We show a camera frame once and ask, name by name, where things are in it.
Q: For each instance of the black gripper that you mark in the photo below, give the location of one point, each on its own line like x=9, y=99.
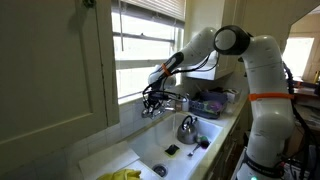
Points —
x=156, y=97

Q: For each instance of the chrome wall tap faucet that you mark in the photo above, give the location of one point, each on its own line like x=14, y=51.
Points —
x=156, y=111

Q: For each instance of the black yellow sponge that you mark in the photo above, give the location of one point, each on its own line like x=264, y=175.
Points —
x=171, y=150

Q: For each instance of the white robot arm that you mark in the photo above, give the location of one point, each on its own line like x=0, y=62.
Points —
x=273, y=120

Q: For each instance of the dark soap pump bottle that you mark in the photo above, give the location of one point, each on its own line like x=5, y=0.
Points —
x=178, y=106

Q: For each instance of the white soap pump bottle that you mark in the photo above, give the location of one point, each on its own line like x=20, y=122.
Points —
x=185, y=105

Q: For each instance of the dish drying rack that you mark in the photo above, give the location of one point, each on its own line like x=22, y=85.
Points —
x=208, y=104

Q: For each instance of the white kitchen sink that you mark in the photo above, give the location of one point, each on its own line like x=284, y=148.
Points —
x=169, y=159

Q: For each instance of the metal spoon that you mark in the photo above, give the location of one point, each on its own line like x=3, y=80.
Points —
x=193, y=151

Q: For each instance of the purple cup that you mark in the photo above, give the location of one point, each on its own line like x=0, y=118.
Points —
x=203, y=142

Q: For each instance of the sink drain strainer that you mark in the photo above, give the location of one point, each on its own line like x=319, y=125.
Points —
x=160, y=169

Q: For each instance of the white cutting board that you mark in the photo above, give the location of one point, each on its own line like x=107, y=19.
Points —
x=107, y=161

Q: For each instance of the white upper cabinet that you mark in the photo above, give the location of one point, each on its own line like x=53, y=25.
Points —
x=210, y=13

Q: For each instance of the cream cabinet door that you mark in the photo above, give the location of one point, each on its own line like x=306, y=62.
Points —
x=57, y=76

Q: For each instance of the steel kettle black handle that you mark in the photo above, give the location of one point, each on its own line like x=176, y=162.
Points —
x=187, y=132

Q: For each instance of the window with white frame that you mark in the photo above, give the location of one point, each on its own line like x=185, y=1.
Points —
x=145, y=34

